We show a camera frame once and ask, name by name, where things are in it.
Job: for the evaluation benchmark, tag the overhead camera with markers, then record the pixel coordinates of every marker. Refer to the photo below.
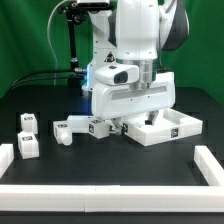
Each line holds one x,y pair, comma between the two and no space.
94,4

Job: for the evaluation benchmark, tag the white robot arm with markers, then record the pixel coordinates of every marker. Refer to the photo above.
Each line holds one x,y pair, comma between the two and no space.
136,33

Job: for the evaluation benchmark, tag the white square tabletop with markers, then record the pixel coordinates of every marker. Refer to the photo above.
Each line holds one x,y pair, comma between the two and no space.
169,125

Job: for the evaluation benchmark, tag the black camera stand pole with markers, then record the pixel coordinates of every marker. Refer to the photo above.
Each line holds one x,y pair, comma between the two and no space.
75,16

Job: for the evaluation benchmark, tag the white U-shaped fence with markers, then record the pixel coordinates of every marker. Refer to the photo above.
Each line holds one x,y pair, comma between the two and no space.
115,198

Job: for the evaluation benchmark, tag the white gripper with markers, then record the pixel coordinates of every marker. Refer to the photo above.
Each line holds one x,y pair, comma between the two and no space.
113,97

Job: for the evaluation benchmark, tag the white tag sheet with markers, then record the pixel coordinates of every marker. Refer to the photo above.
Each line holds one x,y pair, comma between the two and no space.
80,123

